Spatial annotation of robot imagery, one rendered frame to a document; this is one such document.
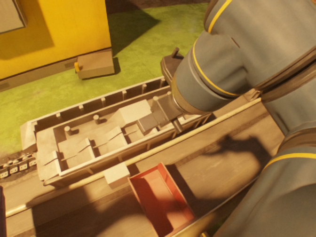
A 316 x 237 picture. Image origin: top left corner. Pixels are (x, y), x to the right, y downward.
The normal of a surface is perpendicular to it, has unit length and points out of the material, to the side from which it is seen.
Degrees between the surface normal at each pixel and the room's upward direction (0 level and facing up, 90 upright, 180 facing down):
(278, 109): 105
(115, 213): 0
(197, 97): 98
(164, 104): 25
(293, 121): 99
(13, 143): 0
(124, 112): 10
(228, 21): 88
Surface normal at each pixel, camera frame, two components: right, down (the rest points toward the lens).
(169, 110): 0.33, -0.33
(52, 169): -0.15, -0.37
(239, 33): -0.73, 0.47
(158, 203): 0.06, -0.64
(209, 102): -0.25, 0.87
